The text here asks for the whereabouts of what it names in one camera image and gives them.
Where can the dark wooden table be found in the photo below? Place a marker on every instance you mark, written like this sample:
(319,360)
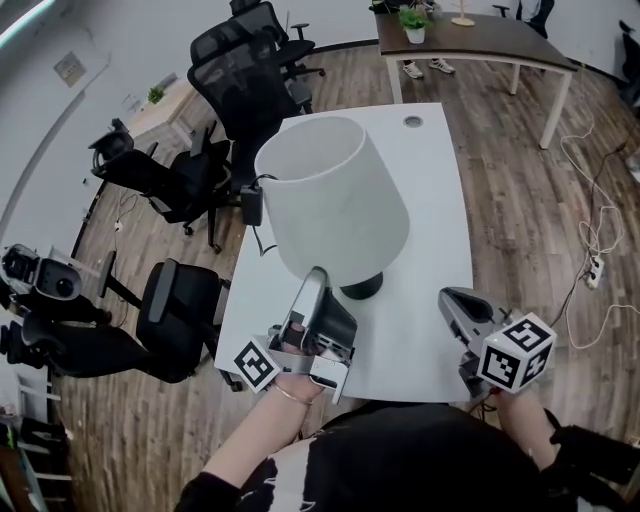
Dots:
(470,42)

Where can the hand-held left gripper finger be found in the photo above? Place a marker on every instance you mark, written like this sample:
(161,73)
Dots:
(311,290)
(339,320)

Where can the small green potted plant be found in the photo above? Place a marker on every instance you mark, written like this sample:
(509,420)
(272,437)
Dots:
(156,94)

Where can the person's left forearm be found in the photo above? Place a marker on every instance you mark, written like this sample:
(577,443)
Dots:
(265,435)

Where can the metal shelf rack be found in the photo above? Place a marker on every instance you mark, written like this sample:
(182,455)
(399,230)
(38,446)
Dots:
(30,450)

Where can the black power adapter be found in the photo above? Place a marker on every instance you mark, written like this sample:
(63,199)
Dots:
(251,205)

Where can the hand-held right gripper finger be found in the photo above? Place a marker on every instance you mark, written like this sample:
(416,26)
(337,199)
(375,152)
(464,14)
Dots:
(480,305)
(452,312)

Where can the small wooden stand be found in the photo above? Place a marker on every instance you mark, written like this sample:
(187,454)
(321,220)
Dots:
(464,15)

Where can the white shade table lamp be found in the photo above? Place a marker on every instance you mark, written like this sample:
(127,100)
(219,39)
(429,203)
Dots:
(340,200)

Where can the person's right forearm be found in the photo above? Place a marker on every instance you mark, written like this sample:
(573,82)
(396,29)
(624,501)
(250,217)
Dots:
(522,430)

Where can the tall black mesh office chair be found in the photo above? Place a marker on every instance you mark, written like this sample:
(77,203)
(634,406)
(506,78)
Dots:
(245,95)

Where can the grey wall panel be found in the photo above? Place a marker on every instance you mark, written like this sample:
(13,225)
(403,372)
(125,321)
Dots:
(70,69)

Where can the green plant in white pot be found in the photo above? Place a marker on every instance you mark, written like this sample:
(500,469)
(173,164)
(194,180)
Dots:
(415,25)

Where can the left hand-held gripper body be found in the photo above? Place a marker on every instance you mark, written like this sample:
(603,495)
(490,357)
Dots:
(300,360)

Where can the light wooden desk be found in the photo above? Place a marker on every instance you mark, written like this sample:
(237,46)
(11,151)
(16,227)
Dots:
(165,110)

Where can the white power strip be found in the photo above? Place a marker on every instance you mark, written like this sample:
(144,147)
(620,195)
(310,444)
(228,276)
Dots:
(595,272)

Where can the grey and black camera device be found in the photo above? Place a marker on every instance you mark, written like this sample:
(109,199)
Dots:
(47,277)

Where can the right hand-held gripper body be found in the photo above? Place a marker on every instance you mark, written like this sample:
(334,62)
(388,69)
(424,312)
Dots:
(515,360)

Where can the person's black top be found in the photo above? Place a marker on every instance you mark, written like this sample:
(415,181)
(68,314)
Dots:
(425,460)

